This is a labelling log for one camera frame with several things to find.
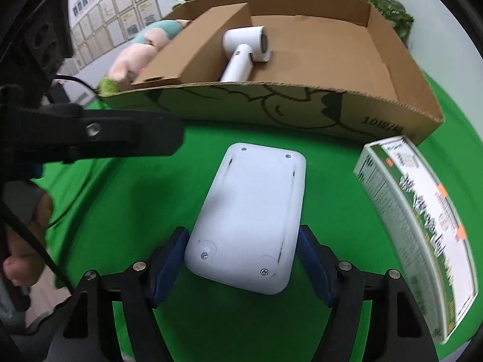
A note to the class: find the pastel plush toy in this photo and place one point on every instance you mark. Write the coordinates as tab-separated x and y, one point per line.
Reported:
158	34

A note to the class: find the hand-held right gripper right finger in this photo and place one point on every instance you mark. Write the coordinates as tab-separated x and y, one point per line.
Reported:
313	264

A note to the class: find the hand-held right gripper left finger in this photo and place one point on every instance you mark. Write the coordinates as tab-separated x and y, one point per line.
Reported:
169	260

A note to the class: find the green and white medicine box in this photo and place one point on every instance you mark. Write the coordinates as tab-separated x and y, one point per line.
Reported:
415	211

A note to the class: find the wall of framed certificates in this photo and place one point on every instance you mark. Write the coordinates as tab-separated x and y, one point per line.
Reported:
113	11

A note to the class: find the large cardboard box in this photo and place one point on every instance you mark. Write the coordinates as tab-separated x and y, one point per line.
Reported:
264	105

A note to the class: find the long brown cardboard box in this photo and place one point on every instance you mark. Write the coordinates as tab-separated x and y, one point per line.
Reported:
196	45

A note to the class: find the white plastic device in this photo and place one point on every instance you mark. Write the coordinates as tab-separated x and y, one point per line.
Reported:
249	211

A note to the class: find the person's left hand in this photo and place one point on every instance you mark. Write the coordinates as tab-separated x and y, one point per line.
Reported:
24	267

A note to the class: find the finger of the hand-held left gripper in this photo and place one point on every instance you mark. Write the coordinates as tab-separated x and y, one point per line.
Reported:
132	135
45	100

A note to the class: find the white hair dryer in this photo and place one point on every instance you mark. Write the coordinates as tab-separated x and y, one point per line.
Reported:
237	60

